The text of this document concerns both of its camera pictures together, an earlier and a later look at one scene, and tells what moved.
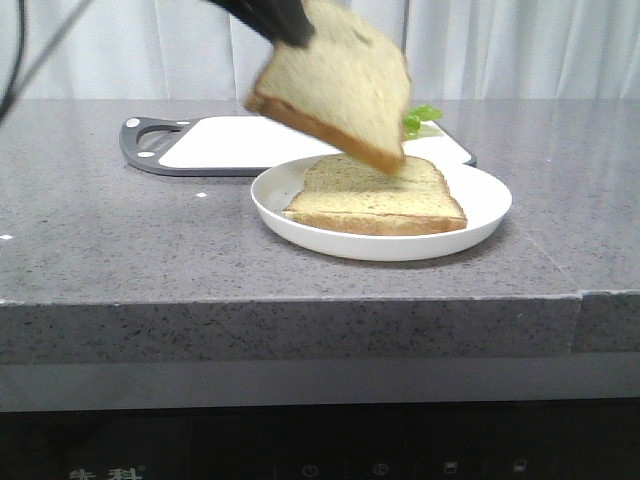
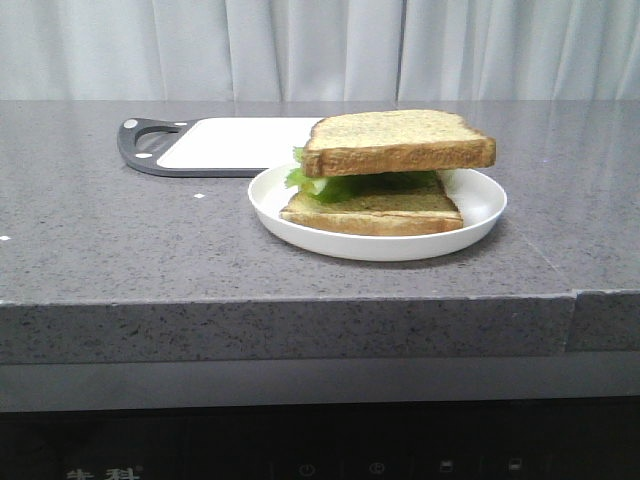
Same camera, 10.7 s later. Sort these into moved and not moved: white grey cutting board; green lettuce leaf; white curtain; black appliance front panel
Moved: green lettuce leaf
Not moved: white grey cutting board; white curtain; black appliance front panel
